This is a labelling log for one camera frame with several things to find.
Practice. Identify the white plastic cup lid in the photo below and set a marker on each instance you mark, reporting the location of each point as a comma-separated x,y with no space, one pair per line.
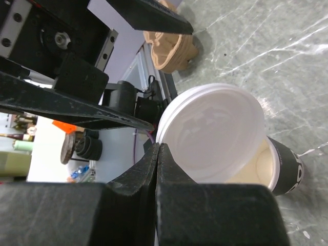
212,131

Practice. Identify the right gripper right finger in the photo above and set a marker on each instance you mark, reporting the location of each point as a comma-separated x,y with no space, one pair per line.
188,213

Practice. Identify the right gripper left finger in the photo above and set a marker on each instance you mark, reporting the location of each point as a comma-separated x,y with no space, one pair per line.
120,212

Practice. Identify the brown pulp cup carrier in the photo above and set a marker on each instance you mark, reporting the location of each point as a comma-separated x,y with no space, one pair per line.
169,51

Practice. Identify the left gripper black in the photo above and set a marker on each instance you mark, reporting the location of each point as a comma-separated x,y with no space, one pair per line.
61,43

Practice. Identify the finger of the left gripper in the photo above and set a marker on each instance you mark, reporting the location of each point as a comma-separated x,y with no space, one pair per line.
151,16

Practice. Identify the black paper coffee cup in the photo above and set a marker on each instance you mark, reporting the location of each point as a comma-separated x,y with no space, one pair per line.
275,166

